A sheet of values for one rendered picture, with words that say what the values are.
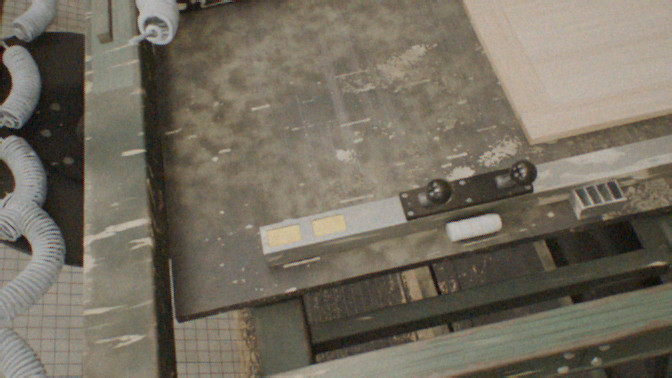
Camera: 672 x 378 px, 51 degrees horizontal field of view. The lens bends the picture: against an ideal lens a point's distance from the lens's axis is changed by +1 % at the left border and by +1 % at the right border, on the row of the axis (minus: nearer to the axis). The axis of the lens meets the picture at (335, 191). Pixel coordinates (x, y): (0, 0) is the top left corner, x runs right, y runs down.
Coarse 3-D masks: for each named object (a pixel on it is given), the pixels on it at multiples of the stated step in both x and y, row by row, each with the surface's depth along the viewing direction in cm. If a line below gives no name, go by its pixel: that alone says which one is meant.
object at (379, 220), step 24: (648, 144) 110; (552, 168) 109; (576, 168) 109; (600, 168) 109; (624, 168) 108; (648, 168) 108; (552, 192) 108; (312, 216) 108; (360, 216) 108; (384, 216) 107; (432, 216) 107; (456, 216) 108; (264, 240) 107; (312, 240) 106; (336, 240) 106; (360, 240) 108
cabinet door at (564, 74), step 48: (480, 0) 136; (528, 0) 135; (576, 0) 134; (624, 0) 133; (528, 48) 128; (576, 48) 127; (624, 48) 126; (528, 96) 121; (576, 96) 120; (624, 96) 119
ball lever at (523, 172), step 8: (520, 160) 97; (528, 160) 96; (512, 168) 97; (520, 168) 96; (528, 168) 95; (536, 168) 96; (504, 176) 107; (512, 176) 97; (520, 176) 96; (528, 176) 95; (536, 176) 96; (496, 184) 107; (504, 184) 106; (512, 184) 107; (520, 184) 96; (528, 184) 96
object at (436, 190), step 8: (432, 184) 96; (440, 184) 95; (448, 184) 96; (432, 192) 95; (440, 192) 95; (448, 192) 95; (424, 200) 106; (432, 200) 96; (440, 200) 95; (448, 200) 96
